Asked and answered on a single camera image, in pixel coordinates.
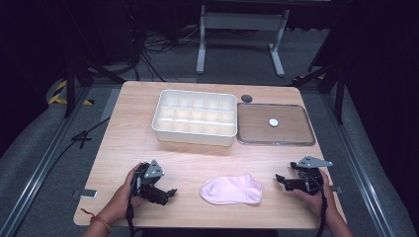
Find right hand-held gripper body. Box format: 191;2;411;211
295;155;334;195

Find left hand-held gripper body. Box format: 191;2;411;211
131;159;167;199

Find pink sock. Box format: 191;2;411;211
199;173;265;205

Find white divided storage box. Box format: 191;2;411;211
150;89;239;147

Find person's right hand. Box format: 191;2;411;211
291;171;337;218

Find person's left hand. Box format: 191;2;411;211
100;163;146;221

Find clear lid with white knob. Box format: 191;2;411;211
236;103;316;147

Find black floor tape mark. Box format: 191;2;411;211
71;130;93;150

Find black tripod stand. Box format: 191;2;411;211
290;62;348;125
63;55;126;119

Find yellow black hazard tape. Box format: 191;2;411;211
48;79;95;107

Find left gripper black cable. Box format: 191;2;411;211
125;177;138;237

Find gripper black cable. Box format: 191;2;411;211
315;179;329;237
125;177;138;237

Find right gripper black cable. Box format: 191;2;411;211
315;179;329;237

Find aluminium floor rail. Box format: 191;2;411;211
0;86;93;237
320;93;394;237

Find red string bracelet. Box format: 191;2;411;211
80;207;113;234

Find long black floor cable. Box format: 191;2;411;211
48;117;112;167

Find bundle of black floor cables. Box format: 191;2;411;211
129;24;206;83

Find grey metal stand frame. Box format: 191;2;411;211
196;4;291;78

